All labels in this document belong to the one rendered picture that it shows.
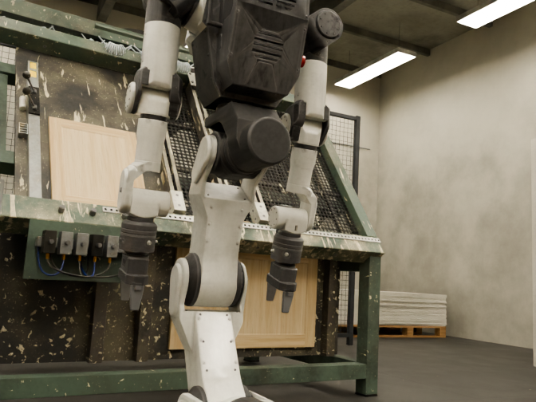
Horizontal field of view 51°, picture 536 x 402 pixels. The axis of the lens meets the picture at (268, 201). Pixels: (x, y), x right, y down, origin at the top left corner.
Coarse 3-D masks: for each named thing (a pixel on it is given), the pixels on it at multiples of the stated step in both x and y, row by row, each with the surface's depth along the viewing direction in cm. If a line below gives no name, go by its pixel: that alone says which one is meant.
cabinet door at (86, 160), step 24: (48, 120) 274; (72, 120) 280; (72, 144) 270; (96, 144) 277; (120, 144) 286; (72, 168) 259; (96, 168) 267; (120, 168) 275; (72, 192) 250; (96, 192) 257
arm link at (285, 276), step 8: (272, 248) 161; (280, 248) 158; (272, 256) 161; (280, 256) 158; (288, 256) 158; (296, 256) 159; (272, 264) 164; (280, 264) 160; (288, 264) 160; (272, 272) 164; (280, 272) 159; (288, 272) 159; (296, 272) 160; (272, 280) 162; (280, 280) 159; (288, 280) 159; (280, 288) 158; (288, 288) 158
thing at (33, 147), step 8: (32, 80) 283; (32, 120) 264; (32, 128) 261; (32, 136) 257; (32, 144) 254; (40, 144) 256; (32, 152) 251; (40, 152) 253; (32, 160) 248; (40, 160) 250; (32, 168) 245; (40, 168) 247; (32, 176) 242; (40, 176) 244; (32, 184) 239; (40, 184) 241; (32, 192) 236; (40, 192) 238
